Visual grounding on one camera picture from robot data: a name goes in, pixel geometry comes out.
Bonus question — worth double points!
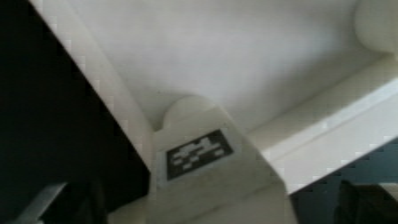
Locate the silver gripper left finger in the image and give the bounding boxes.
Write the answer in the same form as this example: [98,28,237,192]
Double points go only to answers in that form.
[15,179,112,224]

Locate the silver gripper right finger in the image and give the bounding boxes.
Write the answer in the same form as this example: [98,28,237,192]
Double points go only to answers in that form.
[335,180,398,224]

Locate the white table leg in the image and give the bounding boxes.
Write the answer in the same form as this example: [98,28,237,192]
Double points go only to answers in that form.
[109,96,299,224]

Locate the white square table top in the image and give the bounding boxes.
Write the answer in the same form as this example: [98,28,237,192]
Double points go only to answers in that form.
[29,0,398,168]

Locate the white U-shaped fence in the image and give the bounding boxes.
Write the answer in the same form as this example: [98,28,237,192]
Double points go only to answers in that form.
[262,80,398,193]

